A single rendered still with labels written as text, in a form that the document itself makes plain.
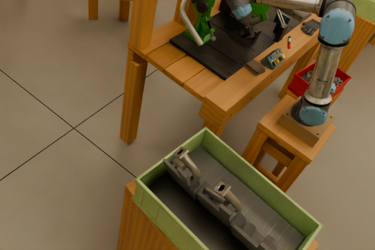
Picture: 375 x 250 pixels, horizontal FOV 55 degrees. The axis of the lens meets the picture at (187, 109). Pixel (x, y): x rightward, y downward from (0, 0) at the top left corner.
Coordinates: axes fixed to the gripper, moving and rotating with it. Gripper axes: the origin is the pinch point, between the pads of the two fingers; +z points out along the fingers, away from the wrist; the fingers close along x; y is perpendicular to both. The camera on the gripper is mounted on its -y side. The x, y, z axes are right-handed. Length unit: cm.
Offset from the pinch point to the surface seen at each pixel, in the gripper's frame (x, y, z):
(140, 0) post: 8.5, -25.4, 13.2
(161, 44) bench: -18.2, -24.1, 32.9
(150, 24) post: -4.8, -25.3, 23.3
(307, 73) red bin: -73, 43, 15
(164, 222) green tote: -64, -67, -52
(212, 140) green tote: -57, -33, -29
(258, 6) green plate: -26, 36, 26
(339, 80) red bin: -86, 58, 11
